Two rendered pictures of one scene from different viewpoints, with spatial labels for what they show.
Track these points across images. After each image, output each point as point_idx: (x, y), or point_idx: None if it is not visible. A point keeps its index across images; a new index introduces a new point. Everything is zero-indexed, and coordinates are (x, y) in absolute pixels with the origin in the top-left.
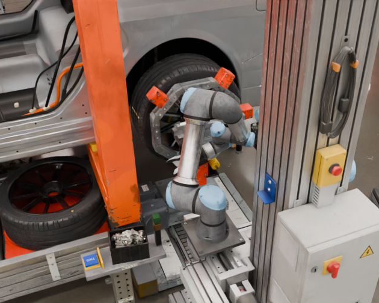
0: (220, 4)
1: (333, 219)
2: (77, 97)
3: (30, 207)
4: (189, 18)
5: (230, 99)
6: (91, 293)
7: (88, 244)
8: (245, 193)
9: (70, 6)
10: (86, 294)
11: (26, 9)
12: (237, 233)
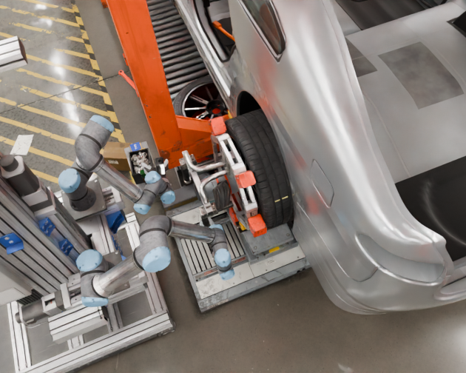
0: (286, 126)
1: None
2: (225, 69)
3: (194, 99)
4: (268, 105)
5: (80, 149)
6: (171, 172)
7: None
8: (291, 288)
9: (458, 17)
10: (169, 169)
11: None
12: (77, 217)
